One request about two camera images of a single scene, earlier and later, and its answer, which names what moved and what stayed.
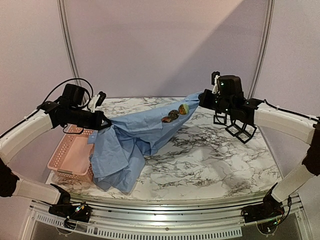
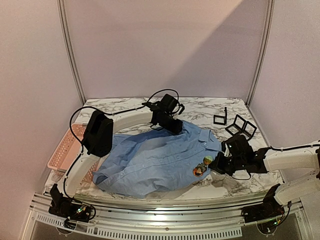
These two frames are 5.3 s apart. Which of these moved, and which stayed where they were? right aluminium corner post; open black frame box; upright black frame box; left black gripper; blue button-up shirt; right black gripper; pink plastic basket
Moved: left black gripper; blue button-up shirt; right black gripper
Stayed: pink plastic basket; open black frame box; right aluminium corner post; upright black frame box
